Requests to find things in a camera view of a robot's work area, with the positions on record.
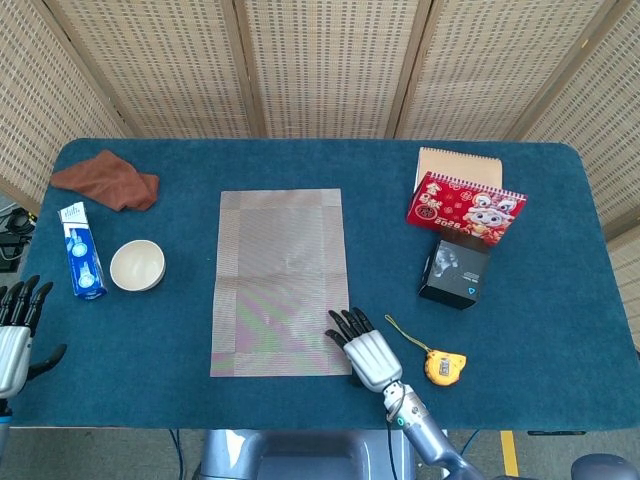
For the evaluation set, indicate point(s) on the black product box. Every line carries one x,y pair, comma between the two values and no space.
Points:
455,275

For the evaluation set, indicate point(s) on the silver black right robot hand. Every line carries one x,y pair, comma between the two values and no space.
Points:
372,360

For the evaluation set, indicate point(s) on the white bowl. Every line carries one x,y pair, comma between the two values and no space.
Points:
137,265

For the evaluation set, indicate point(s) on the bamboo folding screen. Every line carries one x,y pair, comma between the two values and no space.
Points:
330,75

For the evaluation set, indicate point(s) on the blue white carton box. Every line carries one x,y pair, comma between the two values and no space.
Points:
82,255

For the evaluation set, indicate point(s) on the red desk calendar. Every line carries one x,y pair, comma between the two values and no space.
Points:
460,210

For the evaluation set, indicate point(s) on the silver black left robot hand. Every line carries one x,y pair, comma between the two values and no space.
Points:
12,350

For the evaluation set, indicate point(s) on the kraft spiral notebook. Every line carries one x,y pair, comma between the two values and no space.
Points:
460,162

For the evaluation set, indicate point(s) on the blue-grey robot torso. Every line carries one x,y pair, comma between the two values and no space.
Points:
300,455

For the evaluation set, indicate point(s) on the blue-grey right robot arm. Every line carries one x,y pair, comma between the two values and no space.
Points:
430,440

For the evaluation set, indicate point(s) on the grey woven placemat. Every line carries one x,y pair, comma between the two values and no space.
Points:
280,280

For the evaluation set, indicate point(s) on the yellow tape measure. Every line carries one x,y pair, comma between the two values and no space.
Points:
442,370

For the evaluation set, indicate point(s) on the brown cloth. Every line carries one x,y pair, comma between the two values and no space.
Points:
110,182

